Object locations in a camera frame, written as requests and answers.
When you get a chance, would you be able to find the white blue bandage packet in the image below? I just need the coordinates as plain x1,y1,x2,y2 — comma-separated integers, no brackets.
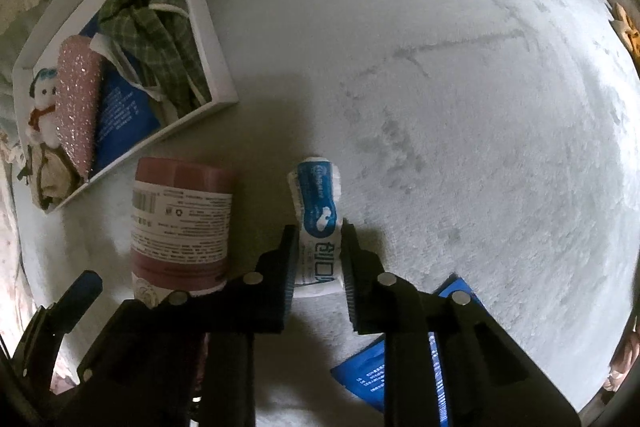
288,157,344,299

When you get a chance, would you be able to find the pink glitter pouch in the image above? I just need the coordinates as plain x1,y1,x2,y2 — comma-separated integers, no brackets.
55,35,104,180

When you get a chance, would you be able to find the green plaid cloth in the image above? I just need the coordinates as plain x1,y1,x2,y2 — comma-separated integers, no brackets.
98,0,212,117

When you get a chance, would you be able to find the blue flat packet on bed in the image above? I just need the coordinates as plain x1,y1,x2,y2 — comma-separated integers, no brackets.
332,272,489,426

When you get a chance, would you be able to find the beige plaid bear bag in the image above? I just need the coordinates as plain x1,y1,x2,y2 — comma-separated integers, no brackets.
17,143,80,211

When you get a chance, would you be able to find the blue flat packet in box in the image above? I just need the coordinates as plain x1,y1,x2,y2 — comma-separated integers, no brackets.
79,13,164,176

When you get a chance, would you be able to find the white cardboard box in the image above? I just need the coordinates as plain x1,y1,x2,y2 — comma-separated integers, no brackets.
12,0,238,212

